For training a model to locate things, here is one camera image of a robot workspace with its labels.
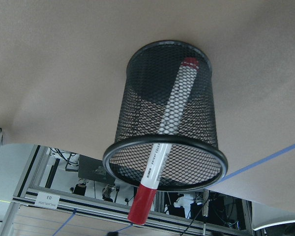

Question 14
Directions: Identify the red and white marker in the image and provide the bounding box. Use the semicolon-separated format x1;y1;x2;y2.
127;57;199;225

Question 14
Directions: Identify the black mesh pen cup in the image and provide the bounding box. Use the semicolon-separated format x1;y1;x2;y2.
103;40;228;192

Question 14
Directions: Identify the white label tag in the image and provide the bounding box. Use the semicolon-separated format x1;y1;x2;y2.
34;192;60;209

